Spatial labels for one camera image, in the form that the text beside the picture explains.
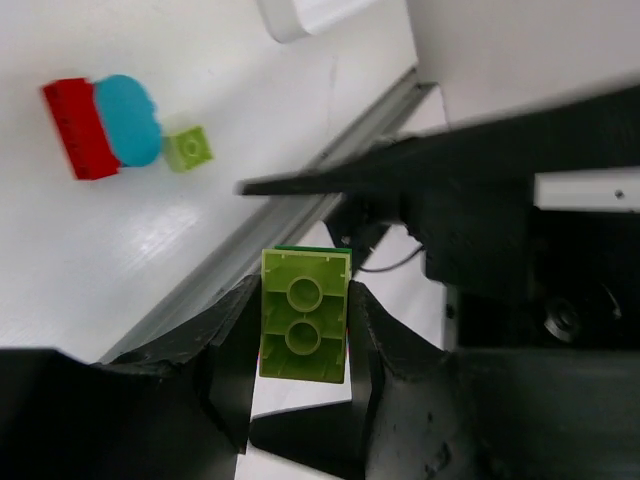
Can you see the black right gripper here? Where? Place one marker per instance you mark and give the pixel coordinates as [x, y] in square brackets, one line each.
[523, 275]

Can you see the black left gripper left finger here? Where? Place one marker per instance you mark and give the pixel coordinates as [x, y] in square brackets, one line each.
[177, 407]

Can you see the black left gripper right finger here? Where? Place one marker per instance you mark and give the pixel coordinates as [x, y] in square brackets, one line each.
[494, 413]

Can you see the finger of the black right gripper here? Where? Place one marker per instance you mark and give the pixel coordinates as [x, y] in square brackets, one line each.
[596, 133]

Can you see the lime curved lego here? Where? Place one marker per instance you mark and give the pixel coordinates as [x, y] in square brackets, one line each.
[304, 299]

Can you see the dark green curved lego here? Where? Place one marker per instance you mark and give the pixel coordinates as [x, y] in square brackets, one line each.
[312, 248]

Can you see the lime square lego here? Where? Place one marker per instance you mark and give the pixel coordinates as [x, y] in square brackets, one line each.
[188, 149]

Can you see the red rectangular lego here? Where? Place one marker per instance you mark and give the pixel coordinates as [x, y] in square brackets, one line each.
[71, 105]

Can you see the blue oval lego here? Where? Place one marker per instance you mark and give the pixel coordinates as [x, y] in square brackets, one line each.
[128, 116]

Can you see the white compartment tray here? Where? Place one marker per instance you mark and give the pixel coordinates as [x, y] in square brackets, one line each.
[290, 20]

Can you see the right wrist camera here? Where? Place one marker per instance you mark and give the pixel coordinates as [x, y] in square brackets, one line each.
[610, 190]

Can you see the aluminium table rail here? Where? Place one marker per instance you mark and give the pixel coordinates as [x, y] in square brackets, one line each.
[280, 220]

